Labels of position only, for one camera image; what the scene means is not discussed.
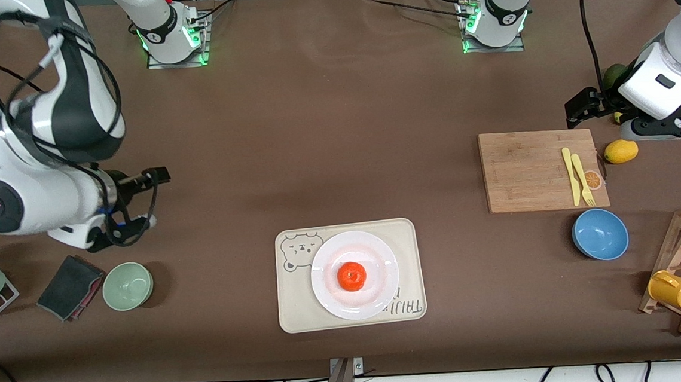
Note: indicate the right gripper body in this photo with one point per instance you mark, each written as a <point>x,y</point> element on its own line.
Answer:
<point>126,186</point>

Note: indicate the white round plate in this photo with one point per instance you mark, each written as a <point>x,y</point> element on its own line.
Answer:
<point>329,287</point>

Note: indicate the orange fruit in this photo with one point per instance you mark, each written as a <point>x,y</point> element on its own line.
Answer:
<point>352,276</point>

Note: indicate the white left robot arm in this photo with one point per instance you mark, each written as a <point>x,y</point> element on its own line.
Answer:
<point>504,0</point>

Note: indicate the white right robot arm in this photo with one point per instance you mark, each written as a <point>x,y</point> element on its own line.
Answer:
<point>29,195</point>

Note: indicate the yellow lemon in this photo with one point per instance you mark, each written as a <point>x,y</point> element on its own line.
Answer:
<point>621,151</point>
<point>617,117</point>

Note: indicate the dark green avocado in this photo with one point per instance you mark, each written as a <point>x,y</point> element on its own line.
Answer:
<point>611,75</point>

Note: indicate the yellow plastic fork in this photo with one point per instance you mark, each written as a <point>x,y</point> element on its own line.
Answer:
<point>581,174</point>

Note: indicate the yellow plastic knife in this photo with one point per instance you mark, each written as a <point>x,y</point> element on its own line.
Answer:
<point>571,175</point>

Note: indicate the orange slice decoration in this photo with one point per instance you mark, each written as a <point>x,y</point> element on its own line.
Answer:
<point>594,180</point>

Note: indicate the pale green bowl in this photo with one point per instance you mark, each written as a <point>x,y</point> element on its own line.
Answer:
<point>127,286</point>

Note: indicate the wooden cutting board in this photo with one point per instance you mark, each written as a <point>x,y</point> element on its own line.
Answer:
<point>524,166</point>

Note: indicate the dark grey folded cloth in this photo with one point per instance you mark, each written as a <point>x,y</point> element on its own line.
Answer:
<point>65,285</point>

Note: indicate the blue bowl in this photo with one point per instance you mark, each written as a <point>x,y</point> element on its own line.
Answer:
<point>600,234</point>

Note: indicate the cream bear print tray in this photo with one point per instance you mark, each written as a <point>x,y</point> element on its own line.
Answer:
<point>294,302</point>

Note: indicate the yellow mug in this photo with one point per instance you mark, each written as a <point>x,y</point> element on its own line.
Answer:
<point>674,290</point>

